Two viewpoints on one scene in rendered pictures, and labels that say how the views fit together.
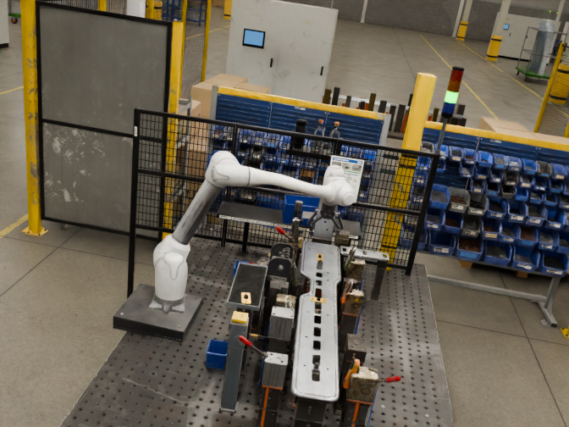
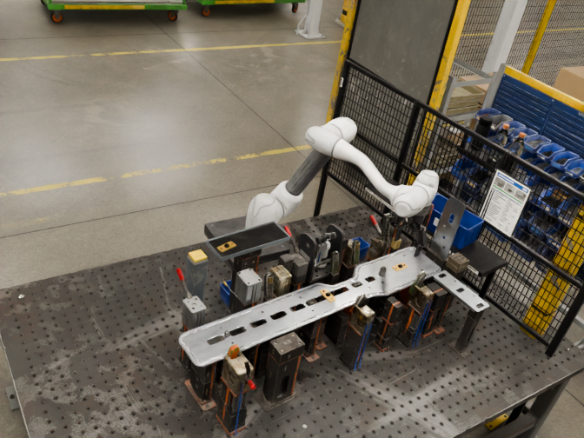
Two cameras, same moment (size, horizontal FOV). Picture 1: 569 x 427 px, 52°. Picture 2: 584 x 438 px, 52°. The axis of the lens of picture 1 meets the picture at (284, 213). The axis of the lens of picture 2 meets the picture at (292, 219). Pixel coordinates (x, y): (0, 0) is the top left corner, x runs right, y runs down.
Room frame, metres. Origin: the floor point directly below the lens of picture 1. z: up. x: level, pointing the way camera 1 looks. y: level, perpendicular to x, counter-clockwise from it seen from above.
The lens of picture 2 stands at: (0.94, -1.60, 2.76)
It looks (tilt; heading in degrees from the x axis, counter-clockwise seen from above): 34 degrees down; 48
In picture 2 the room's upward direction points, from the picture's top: 10 degrees clockwise
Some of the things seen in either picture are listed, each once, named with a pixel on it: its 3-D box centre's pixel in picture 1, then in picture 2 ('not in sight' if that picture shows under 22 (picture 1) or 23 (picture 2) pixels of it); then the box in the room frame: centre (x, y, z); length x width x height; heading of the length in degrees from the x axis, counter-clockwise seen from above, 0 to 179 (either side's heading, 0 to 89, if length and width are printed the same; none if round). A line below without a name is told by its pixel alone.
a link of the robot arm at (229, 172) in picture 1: (229, 174); (322, 139); (2.78, 0.31, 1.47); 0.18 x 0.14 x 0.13; 109
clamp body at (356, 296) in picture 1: (348, 320); (356, 335); (2.54, -0.40, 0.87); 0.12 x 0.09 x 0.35; 89
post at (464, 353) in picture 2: (378, 279); (468, 328); (3.09, -0.61, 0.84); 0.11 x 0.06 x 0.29; 89
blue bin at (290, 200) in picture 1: (307, 211); (448, 221); (3.38, -0.14, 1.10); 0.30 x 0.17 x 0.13; 97
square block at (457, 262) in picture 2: (338, 257); (448, 284); (3.22, -0.37, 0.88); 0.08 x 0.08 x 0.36; 89
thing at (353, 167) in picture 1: (344, 179); (504, 202); (3.50, -0.34, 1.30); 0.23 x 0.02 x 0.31; 89
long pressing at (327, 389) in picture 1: (319, 302); (325, 298); (2.46, -0.23, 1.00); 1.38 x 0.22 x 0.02; 179
